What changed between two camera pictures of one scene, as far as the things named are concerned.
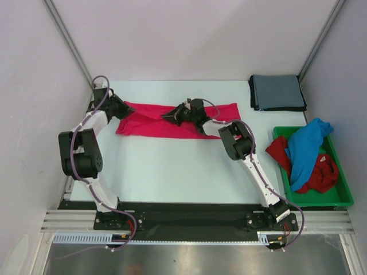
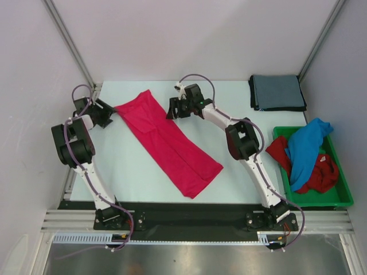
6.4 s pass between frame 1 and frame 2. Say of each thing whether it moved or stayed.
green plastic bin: stayed
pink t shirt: moved
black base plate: stayed
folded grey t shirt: stayed
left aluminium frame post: stayed
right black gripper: moved
